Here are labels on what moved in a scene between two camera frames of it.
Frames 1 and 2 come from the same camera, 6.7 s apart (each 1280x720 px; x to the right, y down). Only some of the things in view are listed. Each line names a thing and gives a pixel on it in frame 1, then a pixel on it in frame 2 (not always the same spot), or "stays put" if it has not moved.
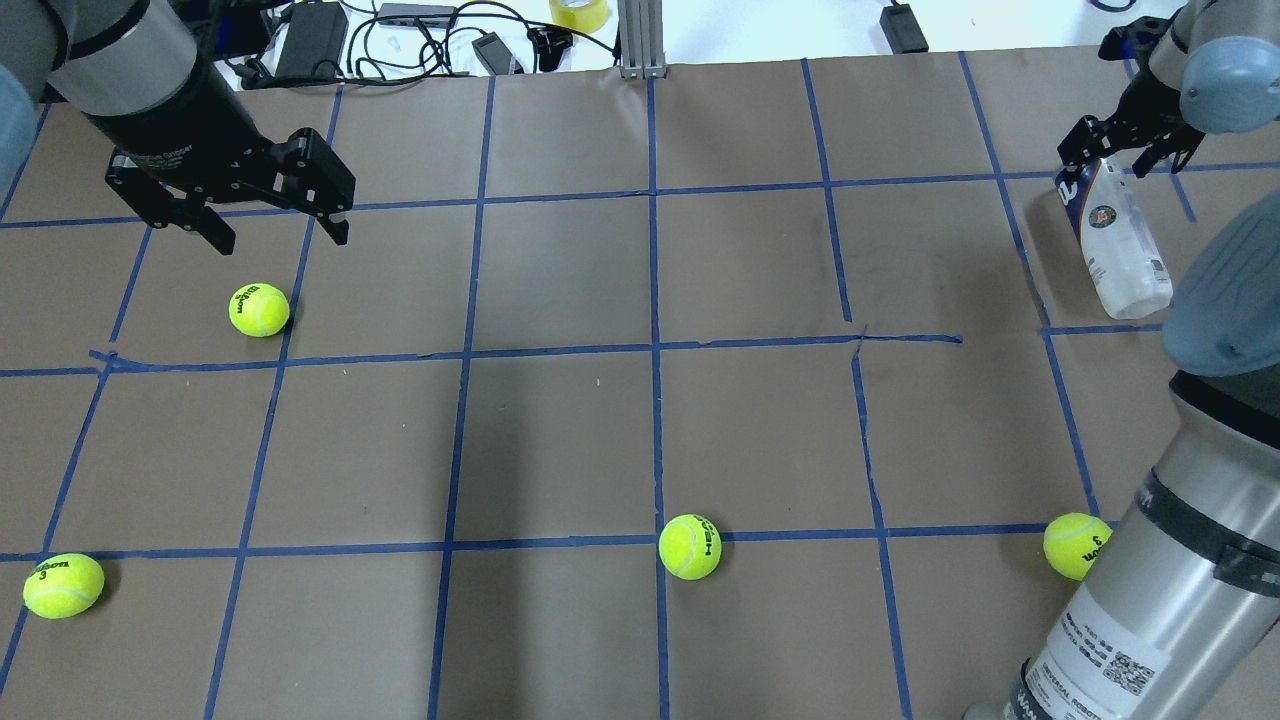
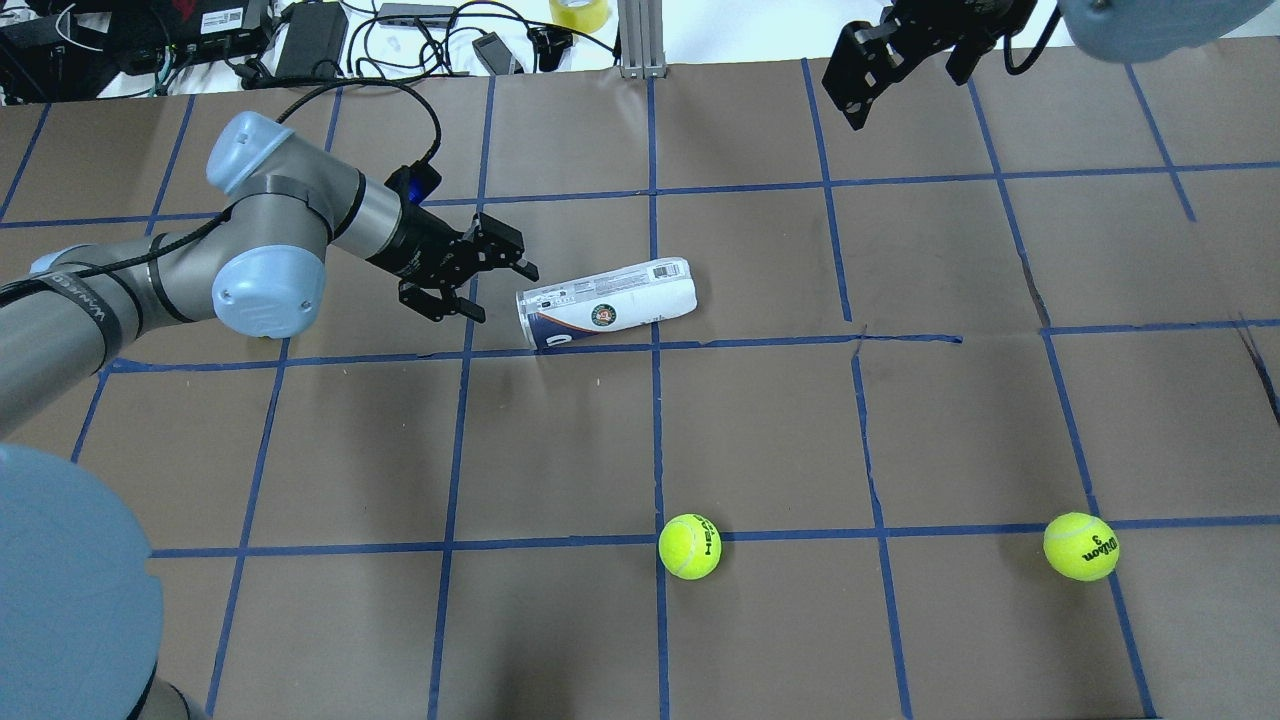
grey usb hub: [426, 16] stays put
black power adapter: [311, 41] stays put
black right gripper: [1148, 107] → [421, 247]
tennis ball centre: [690, 547] stays put
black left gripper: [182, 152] → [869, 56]
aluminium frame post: [642, 48] stays put
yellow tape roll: [585, 19] stays put
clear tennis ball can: [1123, 269] → [558, 312]
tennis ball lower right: [1072, 541] stays put
